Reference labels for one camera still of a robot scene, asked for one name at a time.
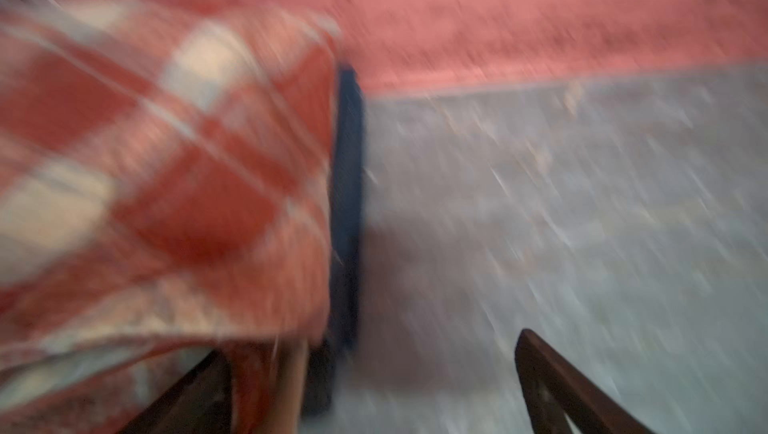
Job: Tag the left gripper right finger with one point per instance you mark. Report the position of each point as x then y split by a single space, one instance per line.
559 397

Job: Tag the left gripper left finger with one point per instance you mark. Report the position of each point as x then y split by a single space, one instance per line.
200 402

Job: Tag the red cloth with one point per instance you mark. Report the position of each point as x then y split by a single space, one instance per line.
165 191

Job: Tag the denim skirt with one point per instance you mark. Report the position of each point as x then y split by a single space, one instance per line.
346 226

